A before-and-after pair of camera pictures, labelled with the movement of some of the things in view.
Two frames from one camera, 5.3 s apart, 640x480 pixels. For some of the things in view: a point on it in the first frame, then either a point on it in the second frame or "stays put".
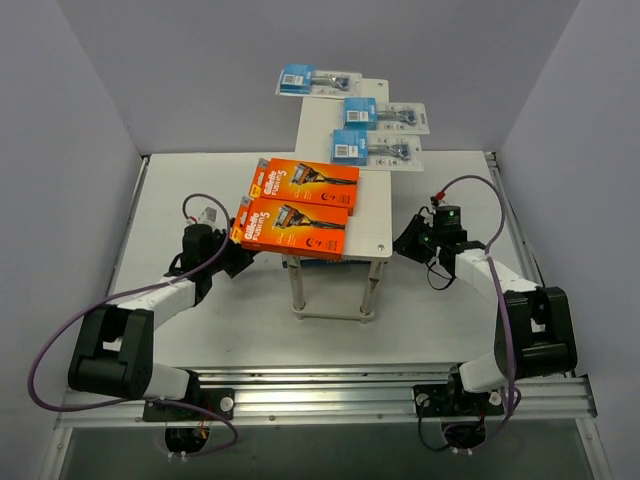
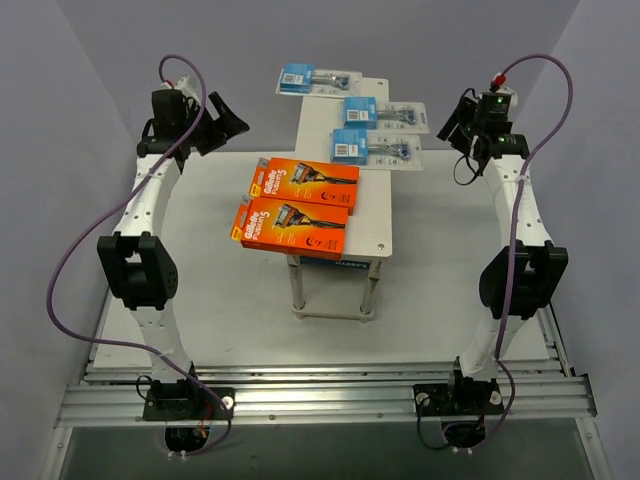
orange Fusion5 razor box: (307, 182) stays put
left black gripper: (234, 261) → (211, 132)
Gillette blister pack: (301, 80) stays put
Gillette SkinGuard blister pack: (365, 113) stays put
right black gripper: (409, 240) → (456, 124)
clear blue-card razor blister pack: (377, 152) stays put
